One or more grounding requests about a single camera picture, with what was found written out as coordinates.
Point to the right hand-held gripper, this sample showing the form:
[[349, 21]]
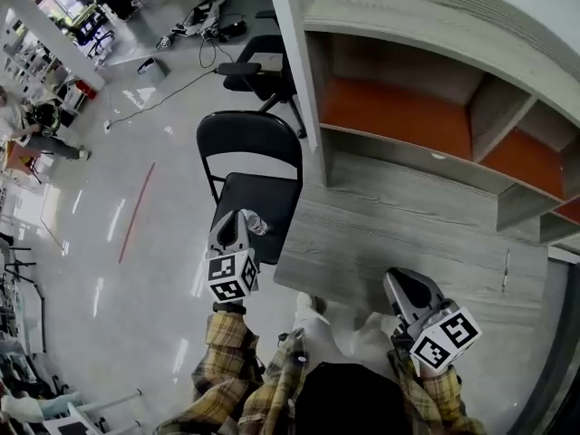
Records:
[[446, 338]]

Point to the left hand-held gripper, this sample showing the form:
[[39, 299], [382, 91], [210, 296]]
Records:
[[231, 274]]

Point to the clear plastic water bottle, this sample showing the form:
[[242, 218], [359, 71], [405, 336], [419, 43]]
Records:
[[257, 225]]

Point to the slim white pen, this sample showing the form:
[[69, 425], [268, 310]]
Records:
[[505, 272]]

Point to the person's left forearm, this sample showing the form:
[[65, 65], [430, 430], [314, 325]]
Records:
[[226, 356]]

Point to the person's right forearm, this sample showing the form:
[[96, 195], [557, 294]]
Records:
[[444, 397]]

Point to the grey wooden desk with shelves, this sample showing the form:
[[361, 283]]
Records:
[[385, 243]]

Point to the black folding chair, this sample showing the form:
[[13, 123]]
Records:
[[258, 197]]

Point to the black wristband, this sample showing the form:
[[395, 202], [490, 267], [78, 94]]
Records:
[[230, 308]]

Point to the person's white trousers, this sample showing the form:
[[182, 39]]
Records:
[[344, 338]]

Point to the person's white shoe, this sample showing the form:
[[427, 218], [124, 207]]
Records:
[[310, 304]]

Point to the person's torso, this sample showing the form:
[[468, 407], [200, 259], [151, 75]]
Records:
[[353, 401]]

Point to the black office chair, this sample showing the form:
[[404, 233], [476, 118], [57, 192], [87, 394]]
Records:
[[267, 75]]

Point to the white floor bin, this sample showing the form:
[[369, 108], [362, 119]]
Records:
[[153, 71]]

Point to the grey and orange shelf unit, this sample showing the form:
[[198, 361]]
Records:
[[408, 107]]

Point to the black metal stand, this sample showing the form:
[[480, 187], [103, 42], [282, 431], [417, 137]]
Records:
[[22, 279]]

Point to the white pillar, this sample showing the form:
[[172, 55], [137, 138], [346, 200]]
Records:
[[50, 34]]

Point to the white metal frame table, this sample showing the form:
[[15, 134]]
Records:
[[90, 417]]

